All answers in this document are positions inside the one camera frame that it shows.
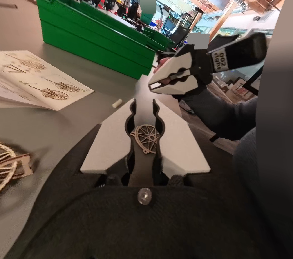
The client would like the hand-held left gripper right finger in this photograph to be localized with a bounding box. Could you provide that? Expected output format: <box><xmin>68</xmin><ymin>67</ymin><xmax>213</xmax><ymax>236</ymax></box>
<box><xmin>153</xmin><ymin>99</ymin><xmax>211</xmax><ymax>178</ymax></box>

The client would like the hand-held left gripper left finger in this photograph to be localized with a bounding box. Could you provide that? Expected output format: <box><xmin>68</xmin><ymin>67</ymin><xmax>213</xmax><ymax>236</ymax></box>
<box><xmin>80</xmin><ymin>98</ymin><xmax>137</xmax><ymax>178</ymax></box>

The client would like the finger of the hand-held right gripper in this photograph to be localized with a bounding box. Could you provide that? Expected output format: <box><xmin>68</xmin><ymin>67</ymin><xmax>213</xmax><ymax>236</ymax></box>
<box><xmin>148</xmin><ymin>45</ymin><xmax>194</xmax><ymax>86</ymax></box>
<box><xmin>149</xmin><ymin>75</ymin><xmax>198</xmax><ymax>95</ymax></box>

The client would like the wooden spoked wheel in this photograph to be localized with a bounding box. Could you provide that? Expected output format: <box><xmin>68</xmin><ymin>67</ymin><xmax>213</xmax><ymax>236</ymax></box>
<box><xmin>130</xmin><ymin>124</ymin><xmax>159</xmax><ymax>155</ymax></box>

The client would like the person's right forearm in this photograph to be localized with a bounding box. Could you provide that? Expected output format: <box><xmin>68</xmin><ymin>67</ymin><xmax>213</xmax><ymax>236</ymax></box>
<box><xmin>173</xmin><ymin>85</ymin><xmax>258</xmax><ymax>142</ymax></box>

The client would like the wooden bicycle model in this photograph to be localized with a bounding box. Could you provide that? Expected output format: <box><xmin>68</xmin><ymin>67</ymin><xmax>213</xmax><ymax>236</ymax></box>
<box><xmin>0</xmin><ymin>141</ymin><xmax>34</xmax><ymax>192</ymax></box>

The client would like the person's right hand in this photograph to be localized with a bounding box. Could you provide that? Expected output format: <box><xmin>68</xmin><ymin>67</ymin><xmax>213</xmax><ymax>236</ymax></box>
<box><xmin>153</xmin><ymin>57</ymin><xmax>175</xmax><ymax>75</ymax></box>

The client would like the shelf of boxes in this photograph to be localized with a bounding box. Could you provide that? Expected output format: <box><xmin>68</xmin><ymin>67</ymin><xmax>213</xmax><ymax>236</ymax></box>
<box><xmin>212</xmin><ymin>76</ymin><xmax>260</xmax><ymax>104</ymax></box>

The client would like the person's torso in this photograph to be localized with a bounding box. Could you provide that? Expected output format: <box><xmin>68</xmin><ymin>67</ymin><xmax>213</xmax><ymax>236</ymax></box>
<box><xmin>233</xmin><ymin>127</ymin><xmax>259</xmax><ymax>230</ymax></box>

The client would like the white instruction booklet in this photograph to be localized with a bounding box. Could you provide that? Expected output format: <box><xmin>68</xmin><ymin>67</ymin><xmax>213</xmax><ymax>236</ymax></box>
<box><xmin>0</xmin><ymin>50</ymin><xmax>95</xmax><ymax>111</ymax></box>

